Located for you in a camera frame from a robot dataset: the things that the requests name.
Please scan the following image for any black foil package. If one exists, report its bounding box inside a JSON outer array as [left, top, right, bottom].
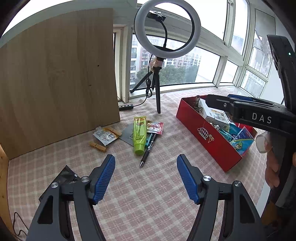
[[39, 165, 80, 202]]

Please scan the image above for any black ballpoint pen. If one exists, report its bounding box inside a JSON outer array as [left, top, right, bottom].
[[139, 133, 158, 168]]

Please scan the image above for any red white snack packet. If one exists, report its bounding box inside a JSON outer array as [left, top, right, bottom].
[[147, 121, 164, 135]]

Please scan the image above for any green lotion tube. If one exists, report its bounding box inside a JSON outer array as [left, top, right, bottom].
[[133, 116, 147, 155]]

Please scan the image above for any person's right hand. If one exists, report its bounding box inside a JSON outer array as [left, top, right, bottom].
[[263, 131, 287, 189]]

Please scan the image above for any white product box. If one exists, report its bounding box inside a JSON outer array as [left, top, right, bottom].
[[198, 99, 229, 132]]

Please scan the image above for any wooden clothespin front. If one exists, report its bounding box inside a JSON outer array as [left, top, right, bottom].
[[89, 142, 106, 153]]

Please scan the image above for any blue printed packet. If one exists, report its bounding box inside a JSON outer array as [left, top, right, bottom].
[[230, 127, 254, 157]]

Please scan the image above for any red cardboard box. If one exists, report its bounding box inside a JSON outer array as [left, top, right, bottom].
[[177, 96, 257, 172]]

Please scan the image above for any white printed sachet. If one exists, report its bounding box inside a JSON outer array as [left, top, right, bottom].
[[92, 126, 118, 146]]

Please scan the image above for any wooden clothespin near sachet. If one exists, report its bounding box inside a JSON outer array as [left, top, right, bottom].
[[105, 126, 122, 136]]

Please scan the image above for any pink plaid tablecloth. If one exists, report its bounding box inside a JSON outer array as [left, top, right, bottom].
[[7, 87, 268, 240]]

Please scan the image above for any grey foil pouch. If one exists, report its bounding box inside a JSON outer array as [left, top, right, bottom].
[[119, 123, 133, 146]]

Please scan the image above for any black tripod stand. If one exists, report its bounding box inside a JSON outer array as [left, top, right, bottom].
[[129, 56, 164, 114]]

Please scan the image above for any light wooden plank panel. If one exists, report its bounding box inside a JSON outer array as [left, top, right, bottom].
[[0, 146, 14, 233]]

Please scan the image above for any large wooden board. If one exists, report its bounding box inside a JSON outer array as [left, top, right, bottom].
[[1, 8, 120, 159]]

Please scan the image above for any black inline cable remote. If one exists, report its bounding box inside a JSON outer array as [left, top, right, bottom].
[[118, 103, 133, 111]]

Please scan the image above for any black light power cable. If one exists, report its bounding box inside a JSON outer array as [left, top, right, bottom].
[[132, 53, 154, 108]]

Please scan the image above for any black cable on floor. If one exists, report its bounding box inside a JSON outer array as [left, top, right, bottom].
[[12, 211, 30, 237]]

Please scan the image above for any white ring light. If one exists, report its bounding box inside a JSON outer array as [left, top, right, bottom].
[[134, 0, 202, 59]]

